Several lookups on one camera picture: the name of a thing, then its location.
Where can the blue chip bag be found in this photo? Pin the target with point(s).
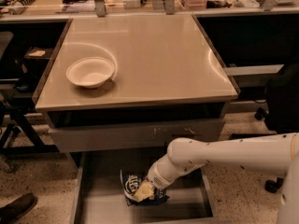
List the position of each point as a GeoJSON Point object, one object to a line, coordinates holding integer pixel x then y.
{"type": "Point", "coordinates": [131, 182]}

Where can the white paper bowl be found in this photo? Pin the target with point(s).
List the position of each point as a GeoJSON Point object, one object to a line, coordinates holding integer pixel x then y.
{"type": "Point", "coordinates": [90, 73]}

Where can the metal frame post left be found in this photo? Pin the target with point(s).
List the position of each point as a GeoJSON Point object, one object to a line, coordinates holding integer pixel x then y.
{"type": "Point", "coordinates": [100, 8]}

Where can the open grey middle drawer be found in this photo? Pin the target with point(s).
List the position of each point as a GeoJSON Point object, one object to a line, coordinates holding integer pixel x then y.
{"type": "Point", "coordinates": [100, 198]}

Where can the grey drawer cabinet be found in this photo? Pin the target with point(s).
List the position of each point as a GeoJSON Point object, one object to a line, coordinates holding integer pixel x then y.
{"type": "Point", "coordinates": [165, 71]}

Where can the dark shoe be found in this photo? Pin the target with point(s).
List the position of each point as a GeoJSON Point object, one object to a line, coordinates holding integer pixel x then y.
{"type": "Point", "coordinates": [17, 208]}

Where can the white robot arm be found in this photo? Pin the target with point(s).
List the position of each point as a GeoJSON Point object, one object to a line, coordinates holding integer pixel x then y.
{"type": "Point", "coordinates": [277, 154]}

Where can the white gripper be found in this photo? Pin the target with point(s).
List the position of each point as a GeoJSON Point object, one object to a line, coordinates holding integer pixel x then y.
{"type": "Point", "coordinates": [158, 177]}

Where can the closed grey top drawer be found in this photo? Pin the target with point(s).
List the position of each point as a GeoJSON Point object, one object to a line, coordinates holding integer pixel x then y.
{"type": "Point", "coordinates": [133, 135]}

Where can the black chair base left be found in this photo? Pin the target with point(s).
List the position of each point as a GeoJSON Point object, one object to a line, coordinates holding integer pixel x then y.
{"type": "Point", "coordinates": [19, 124]}

